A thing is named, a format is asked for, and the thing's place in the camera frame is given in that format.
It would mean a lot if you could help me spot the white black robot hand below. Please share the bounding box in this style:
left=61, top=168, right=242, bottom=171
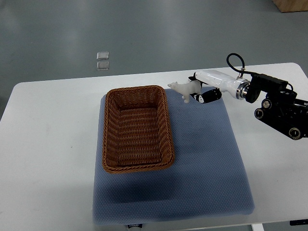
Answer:
left=188, top=70, right=250, bottom=103

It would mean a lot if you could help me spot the white toy polar bear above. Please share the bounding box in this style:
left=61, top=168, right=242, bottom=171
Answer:
left=167, top=80, right=202, bottom=103

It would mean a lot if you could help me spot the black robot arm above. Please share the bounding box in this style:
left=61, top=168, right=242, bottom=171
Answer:
left=244, top=73, right=308, bottom=140

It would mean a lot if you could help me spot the brown wicker basket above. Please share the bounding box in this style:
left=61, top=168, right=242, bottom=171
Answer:
left=102, top=85, right=175, bottom=174

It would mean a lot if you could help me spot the blue grey foam mat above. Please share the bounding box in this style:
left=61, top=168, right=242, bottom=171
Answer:
left=92, top=89, right=254, bottom=225

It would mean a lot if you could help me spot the wooden box corner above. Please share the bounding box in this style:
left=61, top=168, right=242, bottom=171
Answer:
left=272, top=0, right=308, bottom=13

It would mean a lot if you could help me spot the upper silver floor plate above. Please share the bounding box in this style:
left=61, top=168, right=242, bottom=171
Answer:
left=96, top=51, right=109, bottom=60

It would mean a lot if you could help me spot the black table label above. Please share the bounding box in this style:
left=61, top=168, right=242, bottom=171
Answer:
left=128, top=224, right=142, bottom=229

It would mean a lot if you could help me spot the black table control panel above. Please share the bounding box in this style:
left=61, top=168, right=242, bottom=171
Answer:
left=289, top=219, right=308, bottom=226

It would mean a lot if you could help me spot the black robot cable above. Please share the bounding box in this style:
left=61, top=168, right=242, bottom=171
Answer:
left=226, top=53, right=253, bottom=79

